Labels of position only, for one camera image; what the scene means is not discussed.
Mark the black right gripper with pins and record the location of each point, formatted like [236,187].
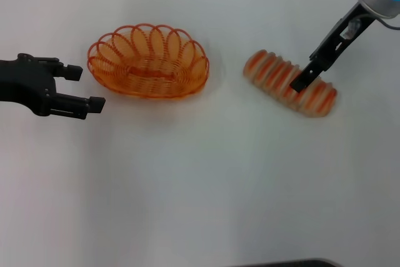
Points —
[328,51]

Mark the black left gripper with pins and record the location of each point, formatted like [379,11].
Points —
[25,85]

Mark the orange striped bread loaf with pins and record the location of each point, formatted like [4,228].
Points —
[272,74]

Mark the orange woven plastic basket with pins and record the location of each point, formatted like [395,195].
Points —
[150,70]

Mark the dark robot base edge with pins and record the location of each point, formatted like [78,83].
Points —
[297,264]

